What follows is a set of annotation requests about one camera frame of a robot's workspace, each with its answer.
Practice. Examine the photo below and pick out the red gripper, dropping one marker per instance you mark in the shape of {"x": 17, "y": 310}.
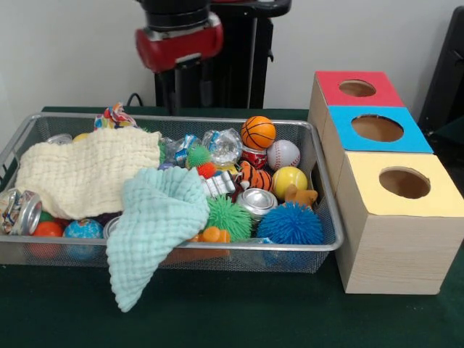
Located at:
{"x": 181, "y": 45}

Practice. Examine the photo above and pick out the green spiky ball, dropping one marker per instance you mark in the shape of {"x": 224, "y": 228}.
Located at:
{"x": 228, "y": 217}

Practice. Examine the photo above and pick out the blue spiky ball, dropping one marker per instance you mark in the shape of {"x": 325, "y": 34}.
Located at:
{"x": 290, "y": 224}

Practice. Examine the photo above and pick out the orange tiger plush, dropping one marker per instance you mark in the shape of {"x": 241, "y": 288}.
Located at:
{"x": 257, "y": 177}

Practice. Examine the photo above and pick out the dark green table cloth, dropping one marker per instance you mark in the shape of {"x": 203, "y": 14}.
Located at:
{"x": 232, "y": 319}

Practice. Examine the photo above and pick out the yellow tennis ball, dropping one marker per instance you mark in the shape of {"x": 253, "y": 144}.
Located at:
{"x": 290, "y": 181}

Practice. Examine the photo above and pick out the colourful spotted fabric scrap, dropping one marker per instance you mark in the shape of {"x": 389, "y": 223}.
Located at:
{"x": 114, "y": 117}

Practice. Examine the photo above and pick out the shallow clear mesh bin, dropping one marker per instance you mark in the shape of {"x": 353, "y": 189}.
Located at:
{"x": 253, "y": 259}

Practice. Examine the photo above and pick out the wooden box with three holes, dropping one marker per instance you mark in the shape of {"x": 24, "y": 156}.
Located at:
{"x": 398, "y": 253}

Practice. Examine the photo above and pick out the silver drink can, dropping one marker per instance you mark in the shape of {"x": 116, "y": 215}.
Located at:
{"x": 255, "y": 202}

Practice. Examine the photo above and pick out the black monitor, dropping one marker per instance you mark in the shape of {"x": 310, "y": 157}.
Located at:
{"x": 446, "y": 72}

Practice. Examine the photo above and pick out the cream muslin cloth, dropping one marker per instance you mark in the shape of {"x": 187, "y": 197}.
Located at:
{"x": 83, "y": 174}

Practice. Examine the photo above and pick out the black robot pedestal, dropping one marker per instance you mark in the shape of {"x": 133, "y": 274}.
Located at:
{"x": 246, "y": 61}

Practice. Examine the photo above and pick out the mint muslin cloth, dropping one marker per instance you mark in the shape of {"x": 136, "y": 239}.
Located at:
{"x": 156, "y": 224}

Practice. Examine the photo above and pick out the small orange basketball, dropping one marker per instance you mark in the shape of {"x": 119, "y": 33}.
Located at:
{"x": 258, "y": 132}

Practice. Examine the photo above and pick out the white baseball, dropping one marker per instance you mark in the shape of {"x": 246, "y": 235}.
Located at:
{"x": 283, "y": 155}

